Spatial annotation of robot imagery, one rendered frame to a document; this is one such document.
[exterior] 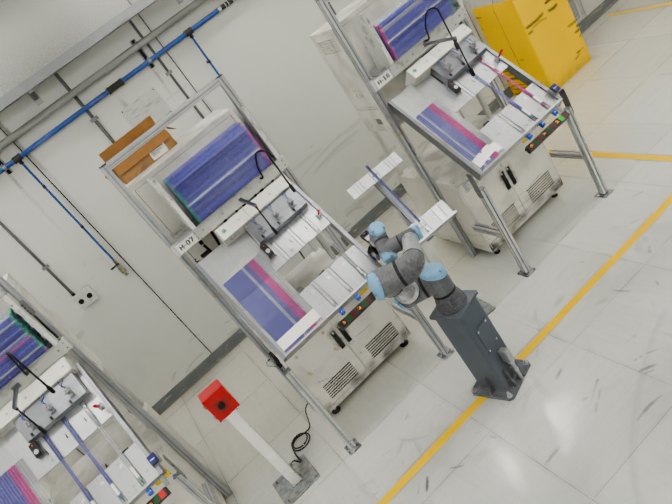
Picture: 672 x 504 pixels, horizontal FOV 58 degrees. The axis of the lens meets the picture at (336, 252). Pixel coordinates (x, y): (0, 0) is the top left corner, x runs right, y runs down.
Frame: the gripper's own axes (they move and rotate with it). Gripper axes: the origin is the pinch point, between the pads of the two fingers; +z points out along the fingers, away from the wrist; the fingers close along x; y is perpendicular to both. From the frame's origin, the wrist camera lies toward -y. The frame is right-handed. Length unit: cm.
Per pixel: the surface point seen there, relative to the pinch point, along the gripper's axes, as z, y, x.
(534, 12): 108, -92, 277
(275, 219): 0, -51, -23
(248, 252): 6, -50, -45
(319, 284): 5.8, -9.5, -30.7
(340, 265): 5.8, -9.4, -15.7
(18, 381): -6, -72, -170
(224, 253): 6, -58, -55
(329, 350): 51, 9, -46
